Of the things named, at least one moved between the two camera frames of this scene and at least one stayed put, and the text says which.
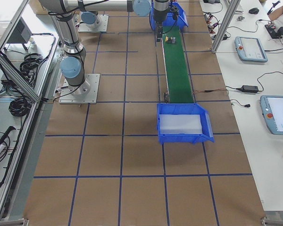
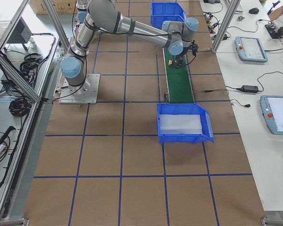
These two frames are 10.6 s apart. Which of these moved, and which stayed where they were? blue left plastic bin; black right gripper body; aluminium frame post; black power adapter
Moved: black right gripper body
Stayed: blue left plastic bin; black power adapter; aluminium frame post
